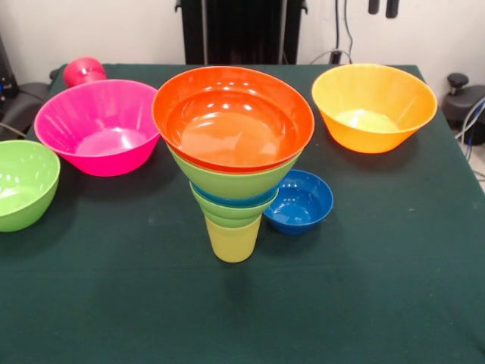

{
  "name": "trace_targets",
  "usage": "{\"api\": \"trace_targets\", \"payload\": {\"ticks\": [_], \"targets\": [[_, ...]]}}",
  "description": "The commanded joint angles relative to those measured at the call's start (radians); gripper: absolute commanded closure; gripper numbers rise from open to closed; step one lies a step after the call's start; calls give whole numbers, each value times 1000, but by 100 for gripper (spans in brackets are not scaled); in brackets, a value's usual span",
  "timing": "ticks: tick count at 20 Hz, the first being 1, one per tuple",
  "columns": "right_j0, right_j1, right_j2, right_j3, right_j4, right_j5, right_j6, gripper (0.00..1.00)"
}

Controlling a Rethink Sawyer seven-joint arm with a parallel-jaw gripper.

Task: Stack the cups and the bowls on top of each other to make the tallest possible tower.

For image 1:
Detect red plastic cup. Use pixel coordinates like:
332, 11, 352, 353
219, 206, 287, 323
62, 56, 108, 89

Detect red-orange plastic bowl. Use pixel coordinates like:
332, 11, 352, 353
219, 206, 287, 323
152, 65, 316, 174

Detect yellow plastic cup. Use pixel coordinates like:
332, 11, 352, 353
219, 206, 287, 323
204, 214, 263, 263

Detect large orange plastic bowl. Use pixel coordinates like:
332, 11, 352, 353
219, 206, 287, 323
311, 63, 439, 155

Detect black wall cable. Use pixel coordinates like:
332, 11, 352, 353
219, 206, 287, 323
335, 0, 354, 54

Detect grey cable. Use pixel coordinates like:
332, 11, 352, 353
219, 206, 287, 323
0, 121, 27, 138

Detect light blue cable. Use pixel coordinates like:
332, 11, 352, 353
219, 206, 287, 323
454, 96, 485, 162

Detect black computer tower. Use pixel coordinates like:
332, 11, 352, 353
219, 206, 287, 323
0, 33, 19, 100

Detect large pink plastic bowl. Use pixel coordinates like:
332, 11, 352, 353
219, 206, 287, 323
33, 78, 162, 177

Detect light blue plastic bowl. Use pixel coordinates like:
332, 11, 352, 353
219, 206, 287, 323
191, 181, 280, 209

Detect large green plastic bowl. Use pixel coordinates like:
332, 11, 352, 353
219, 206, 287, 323
0, 140, 61, 234
165, 143, 303, 199

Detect small green plastic bowl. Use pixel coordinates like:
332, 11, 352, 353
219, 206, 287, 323
189, 184, 280, 229

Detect dark green tablecloth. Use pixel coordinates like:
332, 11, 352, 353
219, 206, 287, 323
0, 62, 485, 364

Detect dark blue plastic bowl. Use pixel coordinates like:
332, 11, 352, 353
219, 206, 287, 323
263, 169, 335, 235

